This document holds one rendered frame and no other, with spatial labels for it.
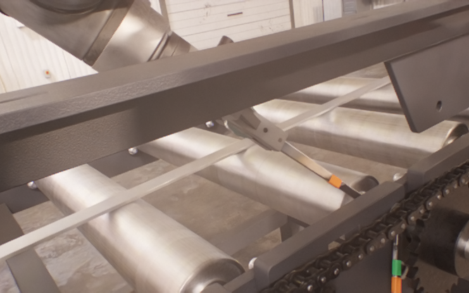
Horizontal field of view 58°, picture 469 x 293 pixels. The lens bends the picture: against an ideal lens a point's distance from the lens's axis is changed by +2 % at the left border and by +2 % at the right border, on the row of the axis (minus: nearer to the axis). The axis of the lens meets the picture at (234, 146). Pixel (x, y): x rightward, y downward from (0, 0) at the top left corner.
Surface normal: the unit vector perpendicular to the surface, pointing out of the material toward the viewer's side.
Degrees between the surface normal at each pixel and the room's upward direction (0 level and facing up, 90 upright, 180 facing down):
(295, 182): 48
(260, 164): 37
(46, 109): 90
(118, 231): 42
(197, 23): 90
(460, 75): 90
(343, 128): 59
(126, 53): 100
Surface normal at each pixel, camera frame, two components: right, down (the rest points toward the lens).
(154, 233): -0.26, -0.88
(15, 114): 0.60, 0.18
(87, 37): 0.04, 0.57
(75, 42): -0.19, 0.76
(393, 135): -0.72, -0.30
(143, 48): 0.30, 0.24
